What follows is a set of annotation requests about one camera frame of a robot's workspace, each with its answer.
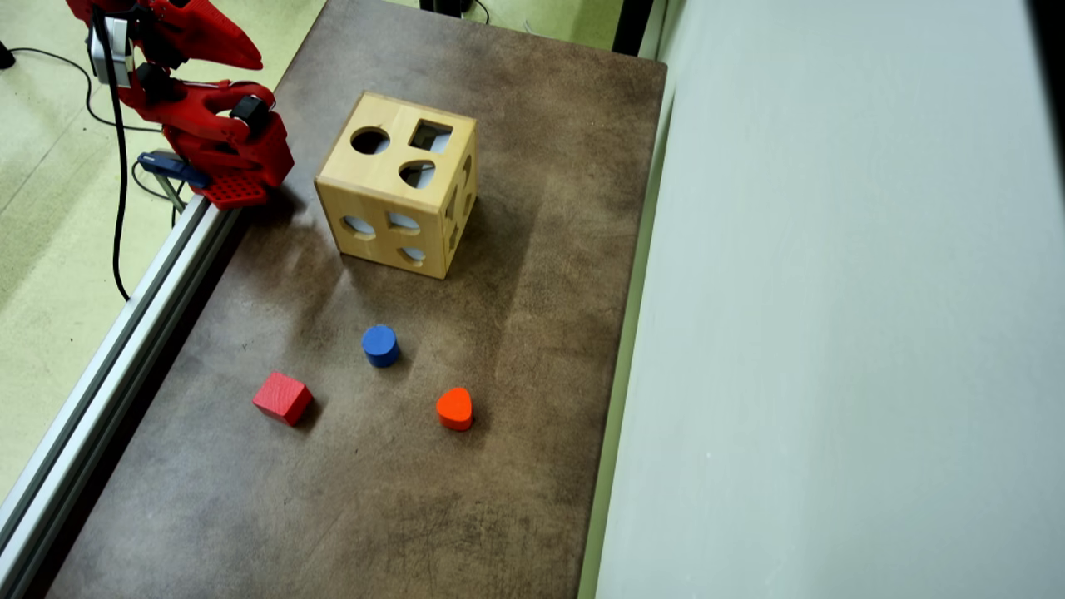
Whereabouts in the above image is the black camera cable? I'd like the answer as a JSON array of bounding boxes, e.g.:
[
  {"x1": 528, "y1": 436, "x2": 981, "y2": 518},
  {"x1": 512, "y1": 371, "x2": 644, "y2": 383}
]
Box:
[{"x1": 90, "y1": 7, "x2": 134, "y2": 302}]

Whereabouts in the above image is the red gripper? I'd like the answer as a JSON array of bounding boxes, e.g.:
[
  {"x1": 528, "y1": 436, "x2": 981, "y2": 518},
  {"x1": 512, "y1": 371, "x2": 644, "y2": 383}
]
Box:
[{"x1": 67, "y1": 0, "x2": 264, "y2": 72}]

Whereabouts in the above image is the red wooden cube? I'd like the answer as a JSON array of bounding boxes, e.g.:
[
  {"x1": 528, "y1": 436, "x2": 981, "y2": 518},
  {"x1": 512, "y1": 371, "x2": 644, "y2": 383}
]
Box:
[{"x1": 252, "y1": 371, "x2": 315, "y2": 427}]

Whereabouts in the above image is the orange heart block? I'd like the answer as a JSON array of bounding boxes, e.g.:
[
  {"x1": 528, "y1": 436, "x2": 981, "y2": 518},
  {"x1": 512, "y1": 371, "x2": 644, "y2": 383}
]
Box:
[{"x1": 436, "y1": 387, "x2": 474, "y2": 432}]

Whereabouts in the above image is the black object with cable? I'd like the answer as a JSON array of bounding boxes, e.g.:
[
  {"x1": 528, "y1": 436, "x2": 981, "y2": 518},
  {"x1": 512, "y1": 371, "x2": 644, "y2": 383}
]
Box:
[{"x1": 419, "y1": 0, "x2": 492, "y2": 24}]

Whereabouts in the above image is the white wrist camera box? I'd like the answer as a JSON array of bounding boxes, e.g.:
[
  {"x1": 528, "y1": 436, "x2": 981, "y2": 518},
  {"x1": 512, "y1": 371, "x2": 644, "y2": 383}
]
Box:
[{"x1": 87, "y1": 17, "x2": 134, "y2": 88}]

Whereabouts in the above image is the wooden shape sorter box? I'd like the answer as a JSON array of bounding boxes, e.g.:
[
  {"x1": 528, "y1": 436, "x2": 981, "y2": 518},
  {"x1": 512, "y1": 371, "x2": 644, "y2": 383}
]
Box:
[{"x1": 315, "y1": 92, "x2": 479, "y2": 280}]

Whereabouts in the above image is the blue table clamp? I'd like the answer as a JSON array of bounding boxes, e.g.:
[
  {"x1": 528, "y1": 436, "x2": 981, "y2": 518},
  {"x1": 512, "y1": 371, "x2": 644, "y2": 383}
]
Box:
[{"x1": 137, "y1": 151, "x2": 209, "y2": 189}]

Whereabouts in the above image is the thin black cable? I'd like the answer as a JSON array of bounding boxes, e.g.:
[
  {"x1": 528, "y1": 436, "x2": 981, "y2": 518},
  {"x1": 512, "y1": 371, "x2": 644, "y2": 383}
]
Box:
[{"x1": 131, "y1": 160, "x2": 182, "y2": 227}]

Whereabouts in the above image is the aluminium profile rail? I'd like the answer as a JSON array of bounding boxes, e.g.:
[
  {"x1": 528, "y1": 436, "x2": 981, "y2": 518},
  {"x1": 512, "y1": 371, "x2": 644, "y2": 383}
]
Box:
[{"x1": 0, "y1": 193, "x2": 242, "y2": 599}]

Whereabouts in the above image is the blue wooden cylinder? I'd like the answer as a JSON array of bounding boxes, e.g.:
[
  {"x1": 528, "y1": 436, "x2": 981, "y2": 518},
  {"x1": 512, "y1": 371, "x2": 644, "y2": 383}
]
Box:
[{"x1": 361, "y1": 324, "x2": 401, "y2": 369}]

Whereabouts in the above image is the black vertical post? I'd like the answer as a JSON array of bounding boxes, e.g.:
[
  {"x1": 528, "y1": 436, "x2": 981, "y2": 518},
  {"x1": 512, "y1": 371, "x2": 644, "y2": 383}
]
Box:
[{"x1": 612, "y1": 0, "x2": 656, "y2": 57}]

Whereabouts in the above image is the black floor cable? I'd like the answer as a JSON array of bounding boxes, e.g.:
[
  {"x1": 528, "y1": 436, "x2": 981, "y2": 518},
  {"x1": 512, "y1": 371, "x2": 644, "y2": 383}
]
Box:
[{"x1": 8, "y1": 47, "x2": 163, "y2": 134}]

